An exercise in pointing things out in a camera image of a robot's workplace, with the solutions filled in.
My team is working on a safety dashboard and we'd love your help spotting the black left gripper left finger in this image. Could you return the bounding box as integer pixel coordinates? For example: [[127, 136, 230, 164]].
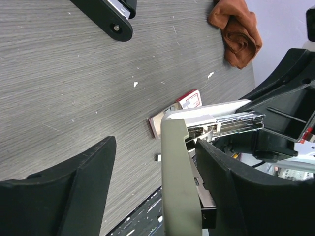
[[0, 136, 116, 236]]

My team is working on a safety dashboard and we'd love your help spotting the orange brown cloth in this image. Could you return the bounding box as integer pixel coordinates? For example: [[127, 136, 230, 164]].
[[207, 0, 263, 69]]

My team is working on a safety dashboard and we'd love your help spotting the black stapler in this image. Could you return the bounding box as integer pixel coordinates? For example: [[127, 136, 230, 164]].
[[71, 0, 137, 42]]

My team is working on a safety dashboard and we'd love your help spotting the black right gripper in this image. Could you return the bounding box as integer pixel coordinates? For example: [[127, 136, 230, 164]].
[[212, 7, 315, 163]]

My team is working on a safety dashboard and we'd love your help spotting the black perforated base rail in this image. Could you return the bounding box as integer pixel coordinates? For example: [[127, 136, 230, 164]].
[[108, 187, 165, 236]]

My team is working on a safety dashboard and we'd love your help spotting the red white staple box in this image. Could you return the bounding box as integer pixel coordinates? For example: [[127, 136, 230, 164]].
[[148, 89, 203, 140]]

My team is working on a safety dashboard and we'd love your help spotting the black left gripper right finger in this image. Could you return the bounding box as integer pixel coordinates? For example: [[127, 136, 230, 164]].
[[196, 140, 315, 236]]

